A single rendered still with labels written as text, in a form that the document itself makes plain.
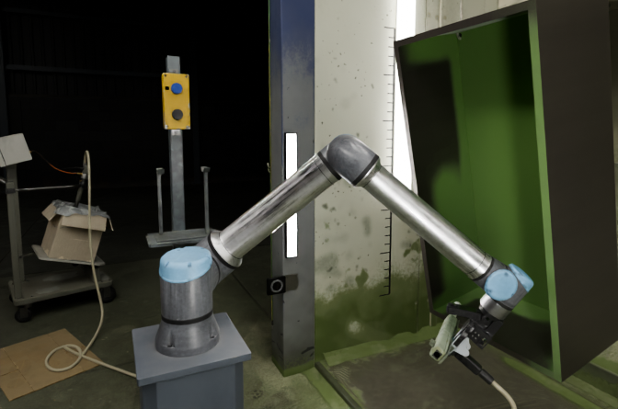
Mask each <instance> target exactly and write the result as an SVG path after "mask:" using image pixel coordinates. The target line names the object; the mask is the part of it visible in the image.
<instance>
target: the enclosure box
mask: <svg viewBox="0 0 618 409"><path fill-rule="evenodd" d="M458 32H459V33H461V34H462V37H461V38H462V39H461V40H459V39H458V38H457V36H456V33H458ZM394 48H395V61H396V68H397V75H398V82H399V88H400V96H401V102H402V109H403V116H404V123H405V130H406V142H407V149H408V156H409V163H410V170H411V176H412V184H413V190H414V192H415V193H416V194H417V195H418V196H419V197H421V198H422V199H423V200H424V201H425V202H427V203H428V204H429V205H430V206H431V207H432V208H433V209H434V210H435V211H437V212H438V213H439V214H440V215H441V216H442V217H444V218H445V219H446V220H447V221H448V222H450V223H451V224H452V225H453V226H455V227H456V228H457V229H458V230H459V231H460V232H462V233H463V234H464V235H465V236H467V237H468V238H469V239H470V240H471V241H473V242H474V243H475V244H476V245H477V246H479V247H480V248H481V249H482V250H483V251H485V252H486V253H487V254H489V255H491V256H493V257H494V258H496V259H497V260H498V261H500V262H502V263H503V264H505V265H507V266H509V264H514V265H516V266H517V267H519V268H520V269H522V270H523V271H524V272H525V273H526V274H527V275H528V276H529V277H530V278H531V279H532V281H533V286H532V288H531V289H530V290H529V293H527V294H526V295H525V296H524V297H523V298H522V299H521V301H520V302H519V303H518V304H517V305H516V306H515V307H514V308H513V310H512V311H511V312H510V313H509V314H508V316H507V317H506V318H505V319H504V322H503V323H504V324H503V325H502V326H501V327H500V328H499V329H498V331H497V332H496V333H495V334H494V335H493V336H492V339H491V340H490V341H489V344H490V345H491V346H493V347H495V348H497V349H499V350H501V351H503V352H505V353H506V354H508V355H510V356H512V357H514V358H516V359H518V360H519V361H521V362H523V363H525V364H527V365H529V366H531V367H532V368H534V369H537V370H539V371H541V372H542V373H543V374H545V375H547V376H549V377H551V378H553V379H555V380H557V381H559V382H561V383H562V382H563V381H565V380H566V379H567V378H569V377H570V376H571V375H573V374H574V373H575V372H577V371H578V370H579V369H581V368H582V367H584V366H585V365H586V364H588V363H589V362H590V361H591V360H593V359H594V358H595V357H597V356H598V355H599V354H600V353H601V352H603V351H604V350H605V349H607V348H608V347H610V346H611V345H612V344H614V343H615V342H616V341H618V258H617V232H616V205H615V178H614V152H613V125H612V73H611V46H610V20H609V0H527V1H523V2H520V3H518V4H515V5H511V6H506V7H503V8H500V9H497V10H494V11H491V12H487V13H485V14H482V15H479V16H476V17H470V18H467V19H465V20H461V21H458V22H455V23H452V24H449V25H446V26H443V27H440V28H435V29H432V30H429V31H425V32H422V33H419V34H417V35H413V36H410V37H407V38H404V39H401V40H396V41H394ZM419 238H420V244H421V251H422V258H423V265H424V271H425V279H426V285H427V293H428V299H429V311H430V312H431V313H432V314H434V315H436V316H438V317H440V318H441V319H443V320H445V319H446V317H447V316H448V315H449V313H446V308H447V305H448V303H449V302H452V303H455V302H456V301H458V302H460V303H461V305H464V306H468V307H473V308H477V309H479V305H480V304H481V303H480V300H481V298H482V297H483V296H484V295H485V294H486V292H485V291H484V290H482V289H481V288H480V287H479V286H478V285H477V284H475V283H474V282H473V281H472V280H471V279H469V278H468V276H467V275H466V274H464V273H463V271H462V270H461V269H460V268H458V267H457V266H456V265H455V264H453V263H452V262H451V261H450V260H449V259H447V258H446V257H445V256H444V255H442V254H441V253H440V252H439V251H438V250H437V249H435V248H434V247H433V246H432V245H431V244H429V243H428V242H427V241H426V240H424V239H423V238H422V237H421V236H419Z"/></svg>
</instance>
